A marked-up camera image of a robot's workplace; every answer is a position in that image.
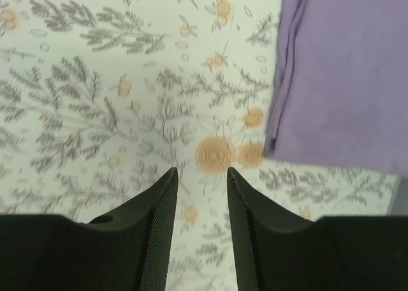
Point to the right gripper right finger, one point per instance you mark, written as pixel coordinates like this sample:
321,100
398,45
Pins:
275,249

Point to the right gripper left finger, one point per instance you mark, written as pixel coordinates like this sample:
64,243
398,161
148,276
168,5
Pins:
127,248

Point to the purple t shirt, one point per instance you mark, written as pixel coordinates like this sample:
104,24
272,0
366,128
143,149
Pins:
341,85

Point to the floral patterned table mat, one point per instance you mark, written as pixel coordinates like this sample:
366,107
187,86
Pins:
99,98

